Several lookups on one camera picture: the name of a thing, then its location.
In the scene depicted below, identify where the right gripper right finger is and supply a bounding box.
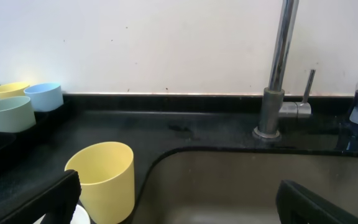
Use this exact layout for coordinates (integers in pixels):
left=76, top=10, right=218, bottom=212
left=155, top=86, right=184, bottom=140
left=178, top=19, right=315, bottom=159
left=275, top=179, right=358, bottom=224

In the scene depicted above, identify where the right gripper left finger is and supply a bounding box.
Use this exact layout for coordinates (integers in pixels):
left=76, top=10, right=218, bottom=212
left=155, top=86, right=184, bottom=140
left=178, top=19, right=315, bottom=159
left=0, top=169, right=82, bottom=224

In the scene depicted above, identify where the yellow cup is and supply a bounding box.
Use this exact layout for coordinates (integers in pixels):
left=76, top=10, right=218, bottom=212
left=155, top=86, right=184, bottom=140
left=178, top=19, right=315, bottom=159
left=64, top=141, right=135, bottom=224
left=0, top=82, right=30, bottom=100

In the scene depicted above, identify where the steel sink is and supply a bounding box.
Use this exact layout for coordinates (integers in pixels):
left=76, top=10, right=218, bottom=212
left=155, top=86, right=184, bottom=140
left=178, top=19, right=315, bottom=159
left=131, top=146, right=358, bottom=224

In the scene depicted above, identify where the blue cup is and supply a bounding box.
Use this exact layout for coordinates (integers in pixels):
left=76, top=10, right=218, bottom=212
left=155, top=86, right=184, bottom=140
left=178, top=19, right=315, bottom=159
left=23, top=82, right=65, bottom=113

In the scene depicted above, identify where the steel tap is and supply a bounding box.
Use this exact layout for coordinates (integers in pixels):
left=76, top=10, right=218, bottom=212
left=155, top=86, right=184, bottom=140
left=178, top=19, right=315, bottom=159
left=252, top=0, right=316, bottom=141

